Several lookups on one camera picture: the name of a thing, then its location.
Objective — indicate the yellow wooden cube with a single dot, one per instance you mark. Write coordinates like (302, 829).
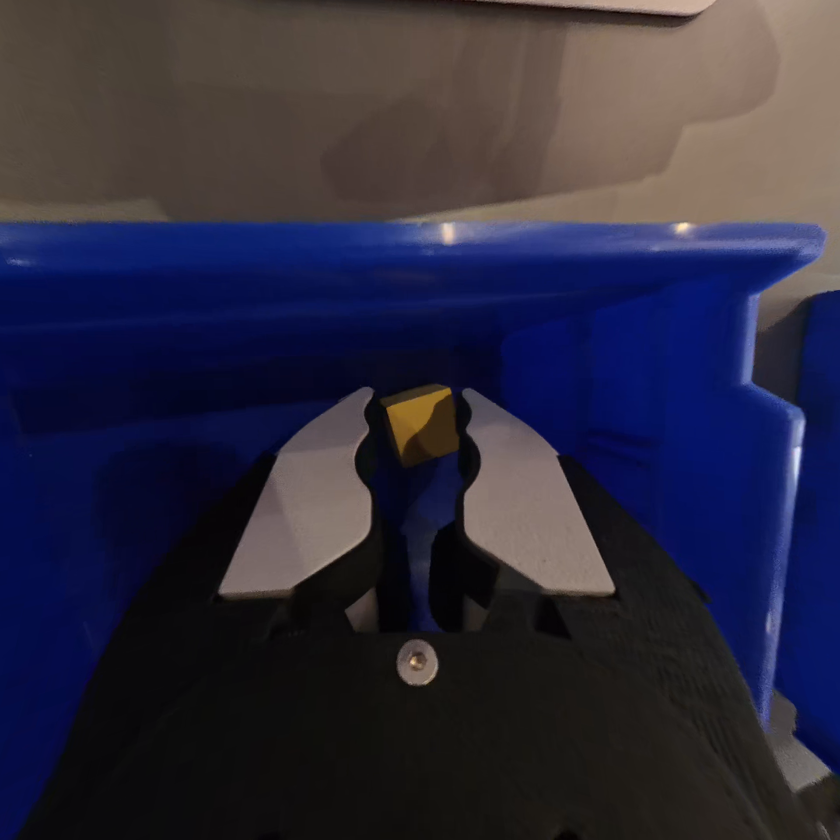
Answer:
(410, 426)

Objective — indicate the blue plastic bin with cubes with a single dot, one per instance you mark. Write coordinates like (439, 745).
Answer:
(197, 315)

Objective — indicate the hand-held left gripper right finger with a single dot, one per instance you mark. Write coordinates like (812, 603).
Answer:
(531, 518)

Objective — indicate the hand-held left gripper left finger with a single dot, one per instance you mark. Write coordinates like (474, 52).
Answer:
(305, 518)

